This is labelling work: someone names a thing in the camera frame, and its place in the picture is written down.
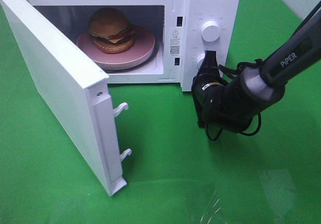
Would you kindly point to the clear tape right patch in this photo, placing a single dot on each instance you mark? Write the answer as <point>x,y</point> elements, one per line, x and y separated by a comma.
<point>279,189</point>

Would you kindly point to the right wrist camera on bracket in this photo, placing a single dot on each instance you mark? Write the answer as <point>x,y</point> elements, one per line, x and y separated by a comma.
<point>209,65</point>

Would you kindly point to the green table cloth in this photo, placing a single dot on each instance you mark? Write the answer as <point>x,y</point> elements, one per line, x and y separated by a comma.
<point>44,179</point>

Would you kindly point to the white microwave door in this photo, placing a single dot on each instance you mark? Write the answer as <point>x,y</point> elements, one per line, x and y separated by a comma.
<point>74,88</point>

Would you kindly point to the burger with cheese and tomato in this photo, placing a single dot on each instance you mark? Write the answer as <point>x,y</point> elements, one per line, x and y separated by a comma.
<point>111,31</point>

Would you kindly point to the white microwave oven body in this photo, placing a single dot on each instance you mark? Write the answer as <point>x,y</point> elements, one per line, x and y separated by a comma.
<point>175,24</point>

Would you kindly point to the clear tape front patch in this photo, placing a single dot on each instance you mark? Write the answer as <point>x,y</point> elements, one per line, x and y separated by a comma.
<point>202,204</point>

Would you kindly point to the clear tape patch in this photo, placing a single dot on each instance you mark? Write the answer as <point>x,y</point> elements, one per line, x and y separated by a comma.
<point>279,189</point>
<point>202,204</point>

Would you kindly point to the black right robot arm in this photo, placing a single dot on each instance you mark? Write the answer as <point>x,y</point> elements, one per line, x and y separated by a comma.
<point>230,98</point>

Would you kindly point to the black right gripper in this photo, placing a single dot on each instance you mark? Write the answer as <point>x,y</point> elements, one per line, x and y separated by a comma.
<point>207,89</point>

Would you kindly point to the white timer knob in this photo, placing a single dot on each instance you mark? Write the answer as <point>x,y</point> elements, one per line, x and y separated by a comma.
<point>200,60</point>

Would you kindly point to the upper white power knob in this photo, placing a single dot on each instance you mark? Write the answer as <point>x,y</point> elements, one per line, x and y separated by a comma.
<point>210,31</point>

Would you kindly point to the pink round plate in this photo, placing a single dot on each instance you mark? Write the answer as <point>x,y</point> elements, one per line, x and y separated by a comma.
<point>86,44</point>

